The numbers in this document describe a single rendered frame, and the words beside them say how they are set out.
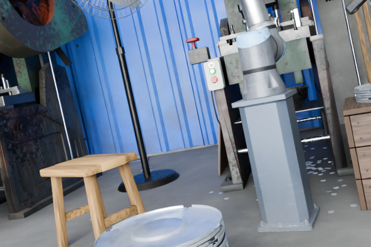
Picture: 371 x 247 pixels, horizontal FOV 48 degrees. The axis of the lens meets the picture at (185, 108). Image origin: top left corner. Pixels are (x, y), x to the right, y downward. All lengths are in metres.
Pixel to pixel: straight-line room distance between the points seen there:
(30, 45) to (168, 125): 1.45
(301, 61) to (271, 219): 0.83
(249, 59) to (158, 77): 2.20
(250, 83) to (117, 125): 2.44
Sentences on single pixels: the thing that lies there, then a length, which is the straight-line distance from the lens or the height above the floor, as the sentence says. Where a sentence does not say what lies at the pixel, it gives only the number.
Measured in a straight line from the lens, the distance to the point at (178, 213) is 1.07.
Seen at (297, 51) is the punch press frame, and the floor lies 0.59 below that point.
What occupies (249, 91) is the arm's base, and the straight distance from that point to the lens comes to 1.42.
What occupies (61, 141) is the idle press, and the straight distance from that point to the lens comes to 3.07.
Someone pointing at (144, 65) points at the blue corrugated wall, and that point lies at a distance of 3.58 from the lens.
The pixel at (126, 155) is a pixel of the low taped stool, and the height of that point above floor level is 0.33.
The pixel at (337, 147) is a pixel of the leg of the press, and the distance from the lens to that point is 2.02.
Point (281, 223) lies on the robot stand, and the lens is 1.49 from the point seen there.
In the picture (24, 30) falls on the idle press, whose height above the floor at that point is 1.04.
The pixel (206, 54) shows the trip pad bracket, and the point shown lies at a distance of 2.05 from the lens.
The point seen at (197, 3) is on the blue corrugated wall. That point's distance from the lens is 3.51.
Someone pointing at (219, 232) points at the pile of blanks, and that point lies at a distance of 0.92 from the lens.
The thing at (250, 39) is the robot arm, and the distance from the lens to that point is 1.43.
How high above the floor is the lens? 0.54
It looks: 3 degrees down
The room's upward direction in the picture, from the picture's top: 12 degrees counter-clockwise
